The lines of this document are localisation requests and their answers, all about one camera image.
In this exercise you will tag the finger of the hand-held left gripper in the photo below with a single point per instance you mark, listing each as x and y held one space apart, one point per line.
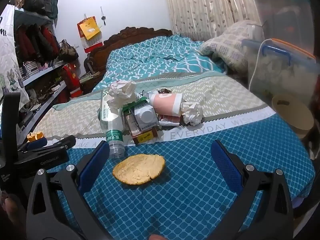
62 142
37 144

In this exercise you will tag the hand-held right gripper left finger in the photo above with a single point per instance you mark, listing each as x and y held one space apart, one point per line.
93 166

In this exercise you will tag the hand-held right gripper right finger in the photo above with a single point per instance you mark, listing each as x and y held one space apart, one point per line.
225 166

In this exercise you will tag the small orange peel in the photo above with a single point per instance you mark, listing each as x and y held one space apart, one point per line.
35 136

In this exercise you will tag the clear plastic water bottle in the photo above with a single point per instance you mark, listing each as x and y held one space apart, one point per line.
112 127

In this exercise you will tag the large orange peel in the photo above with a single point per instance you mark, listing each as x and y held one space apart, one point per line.
138 169

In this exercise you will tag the beige trash bin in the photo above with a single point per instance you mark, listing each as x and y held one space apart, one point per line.
292 120

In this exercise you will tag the pink paper cup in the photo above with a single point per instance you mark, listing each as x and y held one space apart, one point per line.
166 103

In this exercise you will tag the person's left hand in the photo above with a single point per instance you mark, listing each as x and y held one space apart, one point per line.
12 211

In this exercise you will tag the blue and beige bed sheet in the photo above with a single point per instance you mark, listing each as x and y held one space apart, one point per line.
195 155

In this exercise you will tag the red cigarette box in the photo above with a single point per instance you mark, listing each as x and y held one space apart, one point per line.
143 136

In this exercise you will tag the grey storage shelf rack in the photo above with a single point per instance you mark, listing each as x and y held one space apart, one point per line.
37 75

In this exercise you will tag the small crumpled white tissue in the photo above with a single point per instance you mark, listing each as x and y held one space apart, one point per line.
192 113

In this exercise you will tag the red gift bag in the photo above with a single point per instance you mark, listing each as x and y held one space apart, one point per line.
72 80

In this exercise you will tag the red and white packet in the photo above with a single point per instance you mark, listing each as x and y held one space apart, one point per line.
170 120

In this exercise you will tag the white carton with cap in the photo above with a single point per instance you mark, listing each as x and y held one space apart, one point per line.
145 116

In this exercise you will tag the white printed tote bag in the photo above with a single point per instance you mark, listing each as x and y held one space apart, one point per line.
10 55

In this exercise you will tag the large crumpled white tissue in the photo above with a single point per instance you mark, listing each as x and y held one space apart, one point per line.
121 92

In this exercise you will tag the clear storage box orange lid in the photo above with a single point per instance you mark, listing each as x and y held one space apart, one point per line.
282 72

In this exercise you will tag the folded grey patterned blanket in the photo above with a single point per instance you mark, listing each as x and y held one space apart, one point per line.
230 45

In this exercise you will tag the teal patterned quilt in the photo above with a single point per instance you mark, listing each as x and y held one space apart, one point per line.
155 60

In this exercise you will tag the carved wooden headboard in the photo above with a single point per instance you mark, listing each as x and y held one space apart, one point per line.
130 33

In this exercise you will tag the beige leaf print curtain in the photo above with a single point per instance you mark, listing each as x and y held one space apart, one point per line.
207 7

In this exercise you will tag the clear storage box teal lid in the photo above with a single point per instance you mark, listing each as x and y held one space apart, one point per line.
282 15

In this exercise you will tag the red and yellow wall calendar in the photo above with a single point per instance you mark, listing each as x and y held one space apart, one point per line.
90 32

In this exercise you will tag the hanging wall ornament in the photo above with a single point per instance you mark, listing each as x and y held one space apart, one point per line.
103 17

